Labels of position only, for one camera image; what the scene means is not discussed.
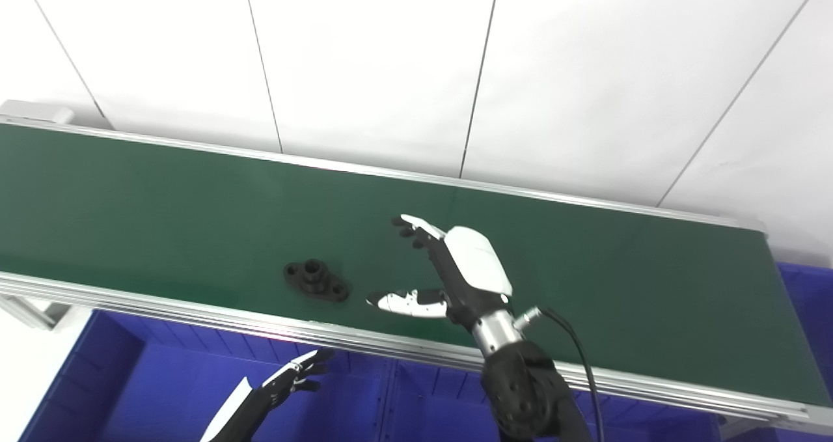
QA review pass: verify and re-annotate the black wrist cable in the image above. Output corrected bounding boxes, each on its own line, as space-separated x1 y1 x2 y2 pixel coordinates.
514 306 606 442

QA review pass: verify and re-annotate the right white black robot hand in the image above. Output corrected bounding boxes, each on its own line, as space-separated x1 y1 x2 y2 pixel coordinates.
366 214 513 332

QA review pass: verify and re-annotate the blue plastic bin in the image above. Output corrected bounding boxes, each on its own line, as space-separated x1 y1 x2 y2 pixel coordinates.
384 357 724 442
20 310 392 442
722 262 833 442

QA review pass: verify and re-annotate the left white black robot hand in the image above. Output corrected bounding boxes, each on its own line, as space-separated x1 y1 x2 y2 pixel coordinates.
200 348 335 442

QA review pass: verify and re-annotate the green conveyor belt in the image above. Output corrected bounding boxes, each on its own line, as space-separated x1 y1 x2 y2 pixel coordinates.
0 124 815 407
0 100 833 433

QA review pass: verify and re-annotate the black flanged machine part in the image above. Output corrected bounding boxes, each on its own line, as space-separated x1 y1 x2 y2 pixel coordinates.
284 258 351 303

